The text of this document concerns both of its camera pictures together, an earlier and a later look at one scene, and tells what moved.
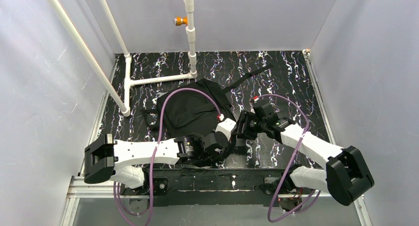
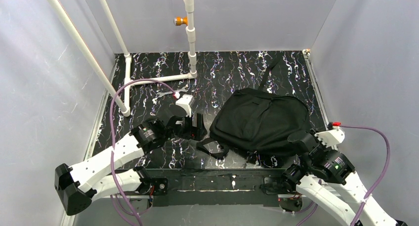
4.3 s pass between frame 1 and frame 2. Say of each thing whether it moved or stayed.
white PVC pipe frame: stayed
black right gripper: moved
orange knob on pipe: stayed
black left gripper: moved
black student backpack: moved
